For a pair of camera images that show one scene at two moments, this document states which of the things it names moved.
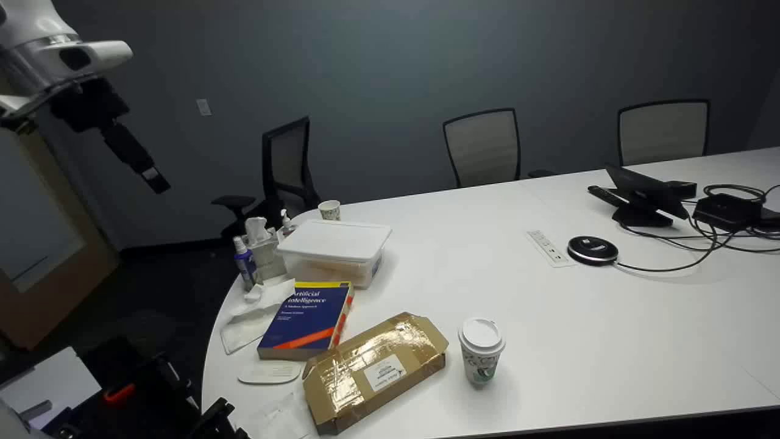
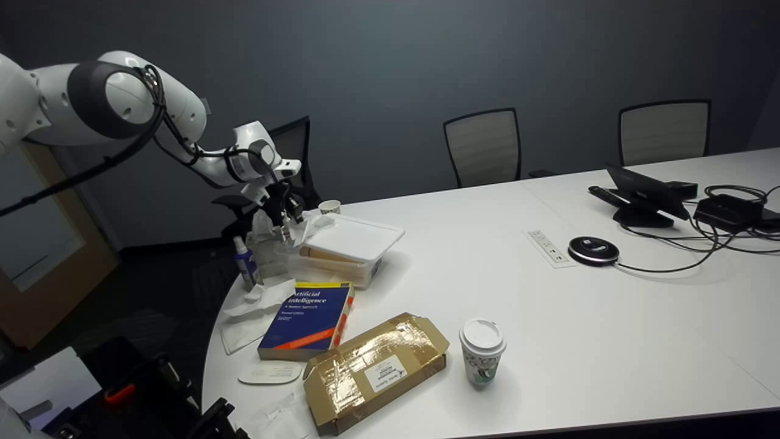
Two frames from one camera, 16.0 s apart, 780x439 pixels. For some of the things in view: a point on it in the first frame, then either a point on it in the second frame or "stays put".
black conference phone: (645, 200) stays put
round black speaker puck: (593, 249) stays put
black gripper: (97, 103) to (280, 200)
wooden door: (58, 268) stays put
